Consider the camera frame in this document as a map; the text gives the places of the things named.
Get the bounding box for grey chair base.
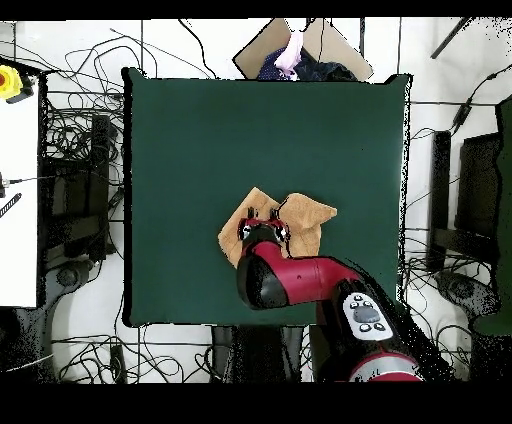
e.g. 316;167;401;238
43;258;95;299
434;269;501;317

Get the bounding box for yellow emergency stop button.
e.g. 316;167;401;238
0;64;36;105

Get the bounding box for dark green table cloth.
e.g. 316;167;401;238
121;65;413;337

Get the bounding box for orange terry towel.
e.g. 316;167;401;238
217;186;339;270

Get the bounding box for pink garment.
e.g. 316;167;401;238
274;30;304;81

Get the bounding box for black power strip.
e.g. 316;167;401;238
109;343;128;384

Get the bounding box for dark green fabric sheet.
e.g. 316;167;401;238
471;94;512;337

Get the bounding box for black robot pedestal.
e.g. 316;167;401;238
210;325;317;383

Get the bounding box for black rod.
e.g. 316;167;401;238
430;16;473;60

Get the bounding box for brown cardboard box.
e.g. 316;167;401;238
232;17;375;82

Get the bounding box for black cable tangle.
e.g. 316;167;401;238
399;235;481;381
51;333;213;384
39;23;161;161

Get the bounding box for single black cable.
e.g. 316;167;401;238
177;17;219;80

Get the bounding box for black power adapter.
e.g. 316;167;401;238
451;101;474;130

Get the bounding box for black strap with white stitches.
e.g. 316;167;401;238
0;192;23;219

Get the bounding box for dark blue clothing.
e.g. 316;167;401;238
255;46;358;82

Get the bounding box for white desk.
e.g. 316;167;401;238
0;59;41;309

